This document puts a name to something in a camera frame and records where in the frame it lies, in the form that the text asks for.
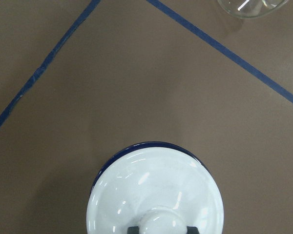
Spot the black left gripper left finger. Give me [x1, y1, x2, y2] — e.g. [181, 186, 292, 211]
[127, 226, 139, 234]

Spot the clear plastic funnel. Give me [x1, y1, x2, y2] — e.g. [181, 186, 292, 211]
[217, 0, 288, 19]

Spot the white mug lid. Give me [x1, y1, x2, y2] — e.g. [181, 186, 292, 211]
[86, 147, 224, 234]

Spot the white enamel mug blue rim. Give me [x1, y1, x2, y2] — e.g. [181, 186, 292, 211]
[89, 141, 212, 195]

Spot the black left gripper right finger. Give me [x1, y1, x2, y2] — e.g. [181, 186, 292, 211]
[187, 226, 199, 234]

